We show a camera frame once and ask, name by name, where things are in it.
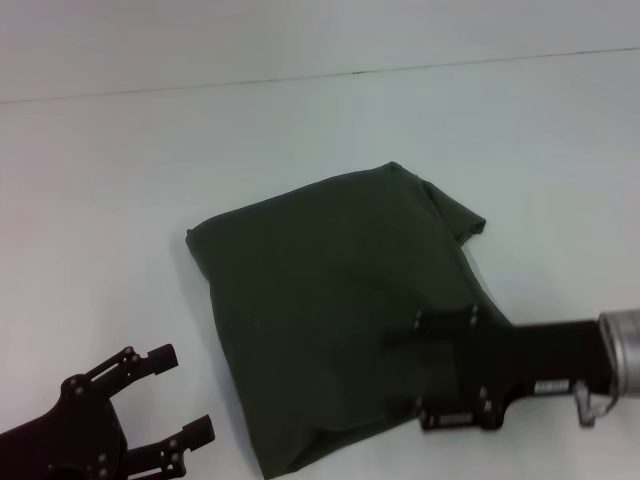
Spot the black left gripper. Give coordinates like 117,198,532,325
0,342,217,480

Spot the dark green FREE t-shirt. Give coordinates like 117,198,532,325
184,160,512,480

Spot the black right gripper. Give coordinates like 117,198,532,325
382,304,616,435

